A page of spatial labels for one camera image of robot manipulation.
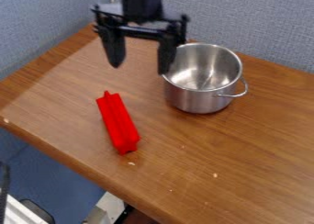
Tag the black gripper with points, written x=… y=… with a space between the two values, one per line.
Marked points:
x=141 y=19

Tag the red plastic block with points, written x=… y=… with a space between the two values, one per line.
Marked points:
x=119 y=124

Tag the white ribbed box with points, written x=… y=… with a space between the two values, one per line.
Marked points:
x=18 y=214

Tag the metal pot with handles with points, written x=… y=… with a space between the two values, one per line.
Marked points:
x=205 y=78

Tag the white table leg bracket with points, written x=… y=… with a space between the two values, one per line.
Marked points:
x=107 y=210

